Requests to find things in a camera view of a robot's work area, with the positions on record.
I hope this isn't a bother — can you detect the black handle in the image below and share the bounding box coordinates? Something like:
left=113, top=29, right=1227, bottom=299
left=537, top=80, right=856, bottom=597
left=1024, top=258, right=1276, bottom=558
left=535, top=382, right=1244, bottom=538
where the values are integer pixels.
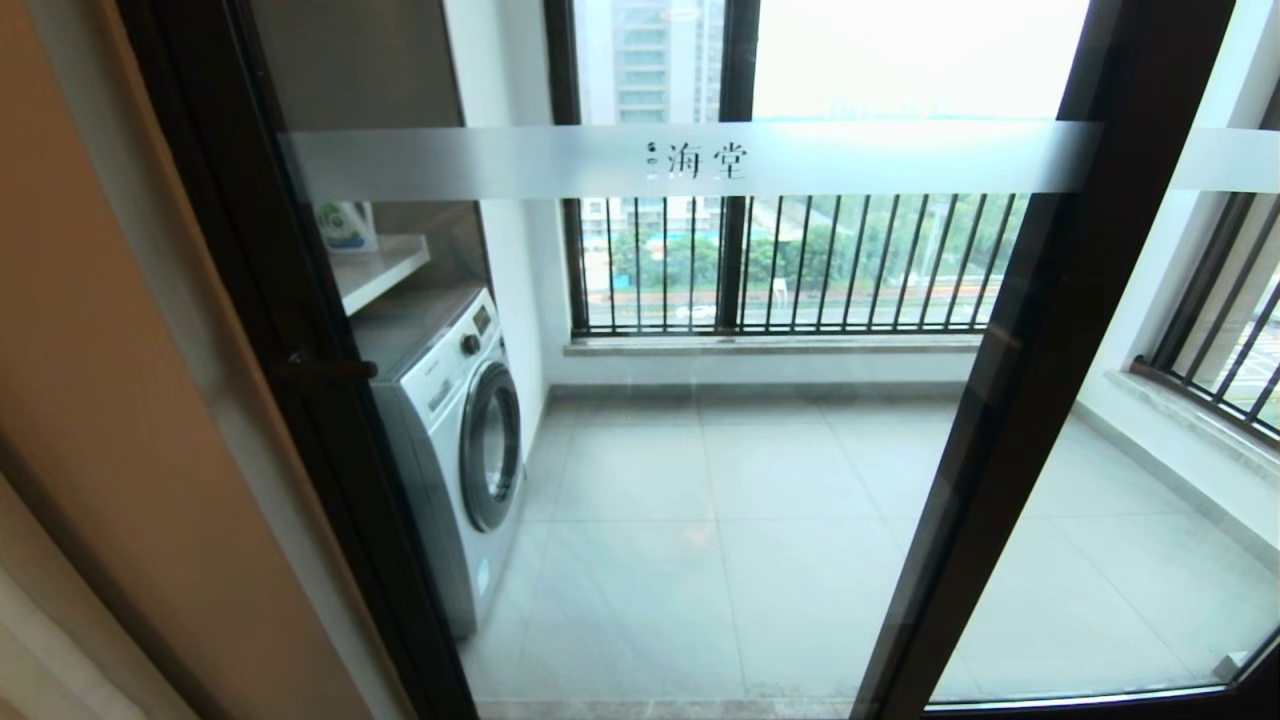
left=288, top=353, right=378, bottom=387

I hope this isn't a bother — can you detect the glass door with printed characters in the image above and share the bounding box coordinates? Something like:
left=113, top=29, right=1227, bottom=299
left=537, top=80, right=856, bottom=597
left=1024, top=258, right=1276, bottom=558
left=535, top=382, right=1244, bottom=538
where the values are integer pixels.
left=150, top=0, right=1246, bottom=720

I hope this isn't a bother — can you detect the long grey stone window sill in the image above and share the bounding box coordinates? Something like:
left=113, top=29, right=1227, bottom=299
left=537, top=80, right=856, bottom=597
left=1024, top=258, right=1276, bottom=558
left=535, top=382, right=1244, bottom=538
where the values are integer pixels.
left=563, top=330, right=986, bottom=357

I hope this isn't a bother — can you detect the silver front-load washing machine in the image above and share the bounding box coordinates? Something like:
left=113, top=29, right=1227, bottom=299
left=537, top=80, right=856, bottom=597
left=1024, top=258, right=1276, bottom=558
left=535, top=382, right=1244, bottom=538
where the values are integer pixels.
left=350, top=285, right=528, bottom=639

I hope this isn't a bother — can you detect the black long window railing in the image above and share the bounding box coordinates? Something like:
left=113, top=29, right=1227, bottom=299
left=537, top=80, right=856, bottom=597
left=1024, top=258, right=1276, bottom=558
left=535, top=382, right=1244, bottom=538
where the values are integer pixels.
left=575, top=193, right=1031, bottom=333

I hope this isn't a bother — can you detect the white stone shelf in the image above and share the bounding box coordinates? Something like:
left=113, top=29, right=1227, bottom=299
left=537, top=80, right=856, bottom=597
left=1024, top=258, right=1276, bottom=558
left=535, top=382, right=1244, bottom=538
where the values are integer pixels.
left=330, top=234, right=431, bottom=317

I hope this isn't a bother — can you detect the white detergent bottle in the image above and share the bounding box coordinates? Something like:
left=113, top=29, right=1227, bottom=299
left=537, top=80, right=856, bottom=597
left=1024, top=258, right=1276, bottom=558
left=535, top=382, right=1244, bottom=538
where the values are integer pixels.
left=313, top=202, right=379, bottom=255

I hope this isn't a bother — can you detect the short grey stone window sill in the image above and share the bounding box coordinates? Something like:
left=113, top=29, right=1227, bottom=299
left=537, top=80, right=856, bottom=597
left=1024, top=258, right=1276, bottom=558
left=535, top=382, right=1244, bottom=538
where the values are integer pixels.
left=1105, top=365, right=1280, bottom=471

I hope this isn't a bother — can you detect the black short window railing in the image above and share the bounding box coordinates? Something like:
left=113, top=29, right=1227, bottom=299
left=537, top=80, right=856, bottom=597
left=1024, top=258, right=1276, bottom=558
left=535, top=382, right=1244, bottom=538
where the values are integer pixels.
left=1140, top=190, right=1280, bottom=441

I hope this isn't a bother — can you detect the black sliding door frame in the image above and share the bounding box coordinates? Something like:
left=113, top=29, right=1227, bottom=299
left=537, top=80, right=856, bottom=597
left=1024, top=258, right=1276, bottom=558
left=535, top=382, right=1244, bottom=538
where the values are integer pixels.
left=930, top=0, right=1280, bottom=720

